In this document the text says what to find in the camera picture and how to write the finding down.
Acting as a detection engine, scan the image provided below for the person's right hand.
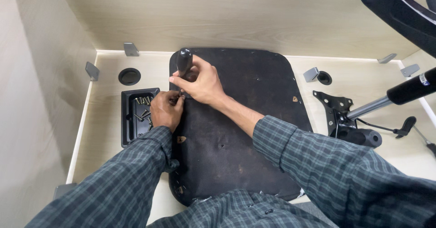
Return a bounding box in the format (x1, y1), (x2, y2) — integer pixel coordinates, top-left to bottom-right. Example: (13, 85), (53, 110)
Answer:
(168, 54), (228, 107)

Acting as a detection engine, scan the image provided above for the person's left hand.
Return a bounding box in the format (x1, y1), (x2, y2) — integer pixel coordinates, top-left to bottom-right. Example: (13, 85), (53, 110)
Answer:
(150, 90), (186, 133)

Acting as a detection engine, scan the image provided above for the black handled screwdriver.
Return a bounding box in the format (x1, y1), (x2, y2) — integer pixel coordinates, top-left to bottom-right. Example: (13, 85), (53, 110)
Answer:
(175, 48), (194, 98)

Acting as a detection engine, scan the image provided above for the pile of silver screws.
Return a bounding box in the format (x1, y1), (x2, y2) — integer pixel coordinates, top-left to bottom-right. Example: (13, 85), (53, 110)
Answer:
(134, 96), (154, 132)

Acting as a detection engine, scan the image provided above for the black plastic tray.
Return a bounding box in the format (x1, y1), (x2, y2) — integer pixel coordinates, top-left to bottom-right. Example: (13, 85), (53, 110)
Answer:
(121, 88), (161, 149)

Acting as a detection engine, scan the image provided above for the black chair seat base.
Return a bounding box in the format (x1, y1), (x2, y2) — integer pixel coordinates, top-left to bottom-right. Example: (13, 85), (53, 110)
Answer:
(168, 47), (314, 207)

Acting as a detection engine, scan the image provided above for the person's plaid shirt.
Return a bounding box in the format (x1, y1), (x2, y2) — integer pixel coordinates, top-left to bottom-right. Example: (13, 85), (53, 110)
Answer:
(146, 188), (338, 228)

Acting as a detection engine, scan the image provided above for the black chair tilt mechanism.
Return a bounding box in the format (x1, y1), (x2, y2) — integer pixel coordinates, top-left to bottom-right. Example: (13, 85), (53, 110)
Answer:
(312, 90), (383, 149)

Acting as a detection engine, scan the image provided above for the chair gas lift cylinder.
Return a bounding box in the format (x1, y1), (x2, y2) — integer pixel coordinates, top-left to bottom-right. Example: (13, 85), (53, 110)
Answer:
(346, 67), (436, 120)

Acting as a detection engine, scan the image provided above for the black adjustment lever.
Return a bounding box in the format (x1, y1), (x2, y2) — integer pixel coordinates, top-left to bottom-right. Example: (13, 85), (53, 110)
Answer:
(356, 116), (417, 139)

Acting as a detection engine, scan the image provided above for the black chair part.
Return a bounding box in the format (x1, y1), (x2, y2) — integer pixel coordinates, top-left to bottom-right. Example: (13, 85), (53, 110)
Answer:
(359, 0), (436, 59)

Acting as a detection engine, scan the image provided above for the thin screwdriver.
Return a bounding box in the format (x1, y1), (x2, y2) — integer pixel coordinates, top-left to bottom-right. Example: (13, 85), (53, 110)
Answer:
(412, 125), (436, 159)

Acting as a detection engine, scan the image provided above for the black cable grommet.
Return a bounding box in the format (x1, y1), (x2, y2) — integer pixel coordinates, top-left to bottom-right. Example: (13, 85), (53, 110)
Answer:
(317, 70), (333, 86)
(118, 67), (141, 86)

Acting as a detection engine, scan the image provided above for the grey metal bracket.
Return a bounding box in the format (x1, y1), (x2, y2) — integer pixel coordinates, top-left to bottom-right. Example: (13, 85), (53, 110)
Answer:
(377, 53), (398, 64)
(303, 67), (320, 83)
(400, 63), (420, 78)
(123, 42), (140, 57)
(52, 183), (78, 200)
(85, 61), (100, 82)

